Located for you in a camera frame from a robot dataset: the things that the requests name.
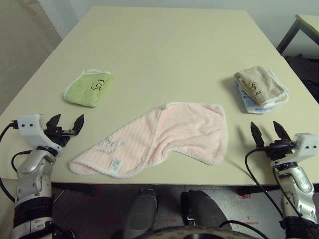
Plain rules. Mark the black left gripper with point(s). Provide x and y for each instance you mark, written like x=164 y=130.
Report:
x=56 y=138

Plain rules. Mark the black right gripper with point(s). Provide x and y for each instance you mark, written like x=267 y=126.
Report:
x=280 y=150

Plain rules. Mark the pink towel with white trim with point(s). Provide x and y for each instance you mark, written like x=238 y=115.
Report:
x=189 y=129

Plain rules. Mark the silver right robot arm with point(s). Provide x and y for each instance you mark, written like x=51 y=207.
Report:
x=299 y=184

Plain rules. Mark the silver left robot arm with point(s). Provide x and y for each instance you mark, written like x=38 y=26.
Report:
x=32 y=169

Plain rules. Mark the green folded towel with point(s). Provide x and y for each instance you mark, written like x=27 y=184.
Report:
x=84 y=89

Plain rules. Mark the light blue folded towel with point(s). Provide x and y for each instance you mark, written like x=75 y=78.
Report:
x=245 y=100

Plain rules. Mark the beige folded towel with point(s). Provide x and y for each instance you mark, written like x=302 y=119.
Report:
x=264 y=79

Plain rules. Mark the dark bulky object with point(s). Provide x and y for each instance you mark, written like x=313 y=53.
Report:
x=306 y=72

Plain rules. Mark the grey robot right leg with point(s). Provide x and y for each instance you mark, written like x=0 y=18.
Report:
x=207 y=211

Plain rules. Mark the grey robot leg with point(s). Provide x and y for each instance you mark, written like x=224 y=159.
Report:
x=142 y=214
x=207 y=211

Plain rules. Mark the side table with grey legs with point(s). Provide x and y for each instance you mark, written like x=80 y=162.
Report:
x=309 y=25

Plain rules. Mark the grey robot left leg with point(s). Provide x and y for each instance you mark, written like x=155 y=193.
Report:
x=142 y=214

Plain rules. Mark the dark robot torso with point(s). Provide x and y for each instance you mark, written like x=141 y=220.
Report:
x=194 y=235

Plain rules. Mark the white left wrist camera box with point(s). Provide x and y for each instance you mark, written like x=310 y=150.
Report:
x=28 y=127

